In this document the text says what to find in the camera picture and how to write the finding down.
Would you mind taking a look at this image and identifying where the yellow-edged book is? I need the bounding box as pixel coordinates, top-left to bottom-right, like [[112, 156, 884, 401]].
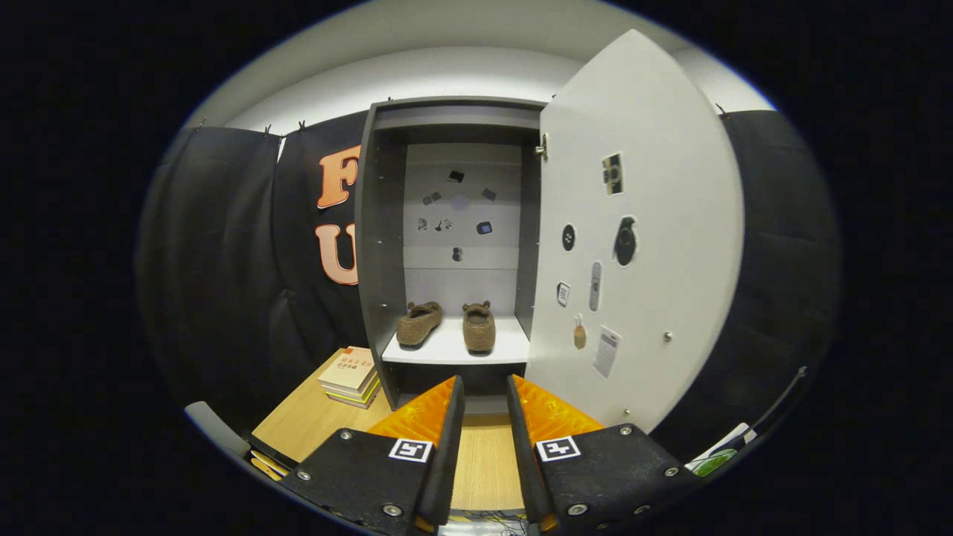
[[322, 380, 380, 403]]

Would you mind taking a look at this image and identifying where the glass bowl with green leaf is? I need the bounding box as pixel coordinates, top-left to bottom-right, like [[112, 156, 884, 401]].
[[692, 449, 738, 477]]

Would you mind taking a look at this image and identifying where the white paper sheet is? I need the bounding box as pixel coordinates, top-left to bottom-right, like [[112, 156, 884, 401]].
[[685, 422, 756, 476]]

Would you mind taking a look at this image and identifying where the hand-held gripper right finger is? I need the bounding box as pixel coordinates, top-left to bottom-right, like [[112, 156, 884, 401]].
[[507, 374, 701, 533]]

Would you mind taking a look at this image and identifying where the white cabinet shelf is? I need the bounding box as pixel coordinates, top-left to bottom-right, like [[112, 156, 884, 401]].
[[381, 316, 531, 366]]

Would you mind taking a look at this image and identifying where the black backdrop cloth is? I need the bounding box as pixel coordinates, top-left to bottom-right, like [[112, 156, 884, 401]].
[[134, 110, 842, 462]]

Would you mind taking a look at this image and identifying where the dark grey shoe cabinet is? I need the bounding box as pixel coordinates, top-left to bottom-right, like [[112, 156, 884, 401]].
[[354, 95, 548, 414]]

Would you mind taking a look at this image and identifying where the beige orange cover book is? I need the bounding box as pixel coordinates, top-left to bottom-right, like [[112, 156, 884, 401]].
[[319, 346, 377, 392]]

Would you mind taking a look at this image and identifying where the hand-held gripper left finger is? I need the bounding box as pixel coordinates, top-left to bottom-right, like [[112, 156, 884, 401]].
[[281, 374, 466, 535]]

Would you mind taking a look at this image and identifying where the pink-edged book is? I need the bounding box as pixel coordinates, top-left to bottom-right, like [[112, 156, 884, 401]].
[[326, 387, 382, 409]]

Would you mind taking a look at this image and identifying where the brown fuzzy shoe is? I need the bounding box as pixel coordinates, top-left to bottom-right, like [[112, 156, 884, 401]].
[[462, 301, 497, 353], [395, 301, 444, 348]]

